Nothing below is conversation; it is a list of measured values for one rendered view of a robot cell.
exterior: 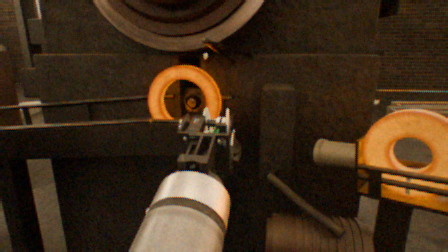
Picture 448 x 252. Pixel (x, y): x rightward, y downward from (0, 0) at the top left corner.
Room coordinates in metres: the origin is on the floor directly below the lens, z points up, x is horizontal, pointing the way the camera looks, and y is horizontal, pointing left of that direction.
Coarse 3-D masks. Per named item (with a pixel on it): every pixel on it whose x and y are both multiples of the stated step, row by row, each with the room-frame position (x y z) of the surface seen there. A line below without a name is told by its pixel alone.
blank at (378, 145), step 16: (400, 112) 0.47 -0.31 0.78; (416, 112) 0.46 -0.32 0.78; (432, 112) 0.46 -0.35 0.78; (384, 128) 0.49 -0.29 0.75; (400, 128) 0.47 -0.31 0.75; (416, 128) 0.45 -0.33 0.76; (432, 128) 0.44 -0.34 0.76; (368, 144) 0.50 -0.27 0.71; (384, 144) 0.48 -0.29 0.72; (432, 144) 0.44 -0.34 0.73; (368, 160) 0.50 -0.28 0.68; (384, 160) 0.48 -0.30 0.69; (384, 176) 0.48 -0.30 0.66; (400, 192) 0.46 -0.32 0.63; (416, 192) 0.44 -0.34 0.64
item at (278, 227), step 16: (272, 224) 0.52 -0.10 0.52; (288, 224) 0.51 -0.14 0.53; (304, 224) 0.51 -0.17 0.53; (320, 224) 0.51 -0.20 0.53; (352, 224) 0.51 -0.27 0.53; (272, 240) 0.50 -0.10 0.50; (288, 240) 0.49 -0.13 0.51; (304, 240) 0.48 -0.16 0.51; (320, 240) 0.48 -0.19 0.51; (336, 240) 0.48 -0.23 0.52; (352, 240) 0.48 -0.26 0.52; (368, 240) 0.47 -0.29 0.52
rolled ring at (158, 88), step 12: (168, 72) 0.70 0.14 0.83; (180, 72) 0.70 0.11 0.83; (192, 72) 0.70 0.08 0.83; (204, 72) 0.71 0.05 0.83; (156, 84) 0.71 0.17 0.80; (168, 84) 0.71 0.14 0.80; (204, 84) 0.69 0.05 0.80; (216, 84) 0.71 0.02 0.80; (156, 96) 0.71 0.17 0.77; (216, 96) 0.69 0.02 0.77; (156, 108) 0.71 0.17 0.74; (216, 108) 0.69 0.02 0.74
